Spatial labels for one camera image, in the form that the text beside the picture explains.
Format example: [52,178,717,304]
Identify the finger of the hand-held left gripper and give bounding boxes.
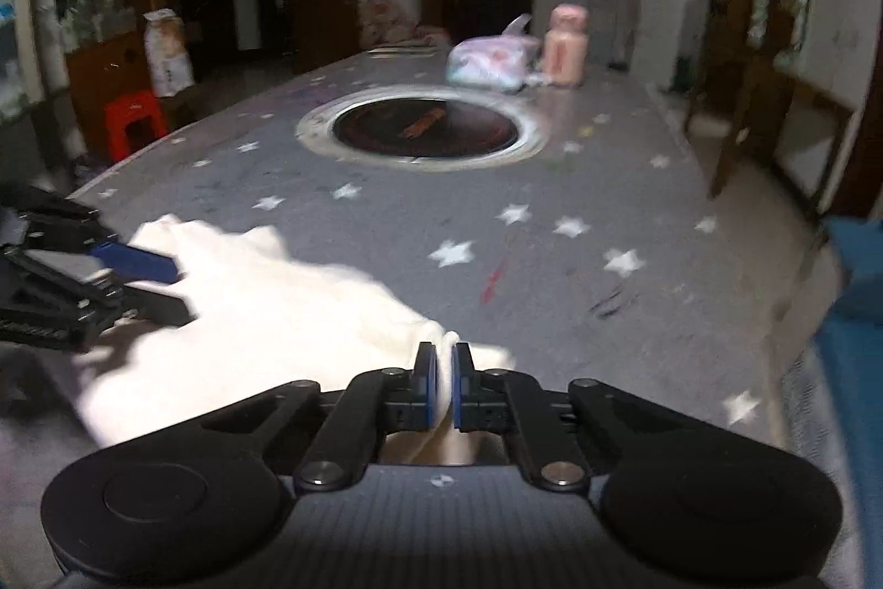
[0,185,182,286]
[0,250,195,354]

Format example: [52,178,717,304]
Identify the pink bottle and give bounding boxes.
[541,4,589,88]

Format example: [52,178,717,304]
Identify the white refrigerator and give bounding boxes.
[638,0,692,91]

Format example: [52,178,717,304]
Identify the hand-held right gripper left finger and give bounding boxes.
[199,342,440,492]

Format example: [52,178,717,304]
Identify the pastel printed bag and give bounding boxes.
[445,14,547,93]

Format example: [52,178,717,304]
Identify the grey star-print tablecloth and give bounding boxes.
[0,44,857,589]

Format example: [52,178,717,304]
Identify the red plastic stool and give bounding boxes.
[105,91,171,163]

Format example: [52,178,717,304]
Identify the white printed sack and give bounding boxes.
[142,9,195,99]

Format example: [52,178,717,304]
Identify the pink floral bundle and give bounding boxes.
[359,0,423,49]

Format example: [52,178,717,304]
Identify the white cloth garment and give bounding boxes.
[76,216,518,469]

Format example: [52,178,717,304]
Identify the round built-in table stove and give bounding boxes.
[296,85,547,173]

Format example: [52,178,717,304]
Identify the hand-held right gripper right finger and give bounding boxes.
[453,342,685,492]

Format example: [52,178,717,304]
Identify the blue cloth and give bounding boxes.
[812,216,883,511]

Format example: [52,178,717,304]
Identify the wooden chair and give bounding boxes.
[683,6,796,201]

